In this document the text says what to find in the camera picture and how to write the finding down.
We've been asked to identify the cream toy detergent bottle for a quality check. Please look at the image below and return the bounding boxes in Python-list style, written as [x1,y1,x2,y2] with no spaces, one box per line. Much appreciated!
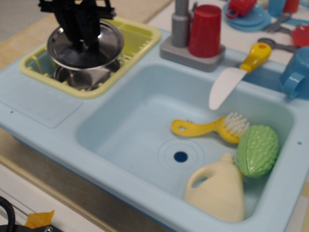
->
[184,153,245,222]

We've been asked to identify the yellow plastic dish rack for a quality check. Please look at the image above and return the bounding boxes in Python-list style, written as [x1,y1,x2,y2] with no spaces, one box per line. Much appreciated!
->
[19,17,161,99]

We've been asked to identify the grey toy fork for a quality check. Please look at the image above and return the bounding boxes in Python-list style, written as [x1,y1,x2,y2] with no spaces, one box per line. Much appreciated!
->
[263,13,292,35]

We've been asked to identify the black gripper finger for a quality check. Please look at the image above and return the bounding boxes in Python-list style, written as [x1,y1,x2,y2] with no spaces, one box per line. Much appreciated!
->
[55,11,83,50]
[77,14,100,51]

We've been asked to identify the round steel pot lid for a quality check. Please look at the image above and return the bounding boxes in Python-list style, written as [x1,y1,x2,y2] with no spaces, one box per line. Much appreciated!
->
[47,20,124,71]

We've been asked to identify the green toy bitter gourd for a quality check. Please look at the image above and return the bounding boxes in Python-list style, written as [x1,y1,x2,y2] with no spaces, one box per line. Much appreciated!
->
[236,125,279,178]

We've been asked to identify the yellow tape piece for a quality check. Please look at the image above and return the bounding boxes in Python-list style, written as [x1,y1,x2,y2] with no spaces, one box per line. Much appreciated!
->
[25,210,55,229]

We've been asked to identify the red plastic mug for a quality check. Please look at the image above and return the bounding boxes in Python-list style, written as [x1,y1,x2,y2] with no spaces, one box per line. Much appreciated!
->
[225,0,257,19]

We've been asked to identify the steel pot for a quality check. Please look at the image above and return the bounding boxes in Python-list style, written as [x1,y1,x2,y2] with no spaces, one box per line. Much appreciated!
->
[54,60,121,91]

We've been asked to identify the red cup top right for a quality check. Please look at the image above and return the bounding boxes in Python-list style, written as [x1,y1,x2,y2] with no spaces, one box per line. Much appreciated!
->
[283,0,300,13]

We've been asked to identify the blue plastic mug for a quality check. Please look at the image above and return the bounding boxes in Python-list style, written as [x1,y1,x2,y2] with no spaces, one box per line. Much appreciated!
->
[280,46,309,100]

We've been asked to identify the stacked blue plastic plates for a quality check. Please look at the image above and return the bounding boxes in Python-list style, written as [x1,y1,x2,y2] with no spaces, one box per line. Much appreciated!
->
[224,4,271,32]

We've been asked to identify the blue plastic cup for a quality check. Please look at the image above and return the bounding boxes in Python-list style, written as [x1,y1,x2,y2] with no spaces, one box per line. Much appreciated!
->
[267,0,286,17]

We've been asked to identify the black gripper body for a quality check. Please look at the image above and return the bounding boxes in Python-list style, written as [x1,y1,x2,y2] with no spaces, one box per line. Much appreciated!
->
[38,0,115,21]

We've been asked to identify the yellow toy dish brush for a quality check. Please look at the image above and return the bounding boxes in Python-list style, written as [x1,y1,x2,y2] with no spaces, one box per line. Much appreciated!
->
[171,113,250,144]

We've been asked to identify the toy knife yellow handle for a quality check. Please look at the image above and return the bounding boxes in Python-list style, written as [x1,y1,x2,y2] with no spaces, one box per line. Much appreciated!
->
[209,43,272,110]

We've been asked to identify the grey toy spoon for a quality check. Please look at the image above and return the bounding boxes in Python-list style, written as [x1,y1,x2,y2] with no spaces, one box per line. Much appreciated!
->
[257,38,299,53]

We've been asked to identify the light blue toy sink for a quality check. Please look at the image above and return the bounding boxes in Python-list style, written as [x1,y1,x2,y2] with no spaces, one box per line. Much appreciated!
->
[0,45,309,232]

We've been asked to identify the grey toy faucet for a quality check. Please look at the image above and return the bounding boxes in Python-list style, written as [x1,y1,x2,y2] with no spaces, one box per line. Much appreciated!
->
[160,0,225,72]

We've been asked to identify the black braided cable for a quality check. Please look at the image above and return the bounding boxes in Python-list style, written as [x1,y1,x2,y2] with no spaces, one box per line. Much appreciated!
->
[0,195,16,232]

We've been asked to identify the red plastic cup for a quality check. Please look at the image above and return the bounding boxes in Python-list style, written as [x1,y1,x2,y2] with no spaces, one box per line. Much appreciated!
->
[188,4,222,58]

